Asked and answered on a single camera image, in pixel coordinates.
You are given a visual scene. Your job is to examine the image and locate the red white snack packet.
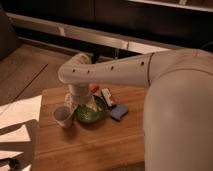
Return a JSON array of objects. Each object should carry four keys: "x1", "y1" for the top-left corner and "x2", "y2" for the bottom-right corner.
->
[{"x1": 101, "y1": 88, "x2": 116, "y2": 108}]

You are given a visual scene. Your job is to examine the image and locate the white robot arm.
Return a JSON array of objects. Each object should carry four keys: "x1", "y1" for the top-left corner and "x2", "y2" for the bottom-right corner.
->
[{"x1": 58, "y1": 49, "x2": 213, "y2": 171}]

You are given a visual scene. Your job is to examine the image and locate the metal shelf rail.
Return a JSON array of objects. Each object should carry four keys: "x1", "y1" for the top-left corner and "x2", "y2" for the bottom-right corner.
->
[{"x1": 6, "y1": 12, "x2": 171, "y2": 54}]

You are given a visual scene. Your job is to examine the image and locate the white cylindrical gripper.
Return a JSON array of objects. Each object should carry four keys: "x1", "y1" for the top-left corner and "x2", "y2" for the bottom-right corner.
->
[{"x1": 64, "y1": 84, "x2": 98, "y2": 112}]

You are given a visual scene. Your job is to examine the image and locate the blue sponge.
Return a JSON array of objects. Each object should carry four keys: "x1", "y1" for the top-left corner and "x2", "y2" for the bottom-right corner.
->
[{"x1": 110, "y1": 104, "x2": 128, "y2": 121}]

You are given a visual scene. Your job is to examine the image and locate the green bowl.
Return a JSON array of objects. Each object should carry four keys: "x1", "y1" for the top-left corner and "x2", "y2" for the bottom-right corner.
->
[{"x1": 75, "y1": 96, "x2": 106, "y2": 123}]

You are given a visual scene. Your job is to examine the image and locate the orange object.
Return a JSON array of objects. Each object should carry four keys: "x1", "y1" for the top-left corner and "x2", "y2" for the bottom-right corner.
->
[{"x1": 89, "y1": 84, "x2": 100, "y2": 93}]

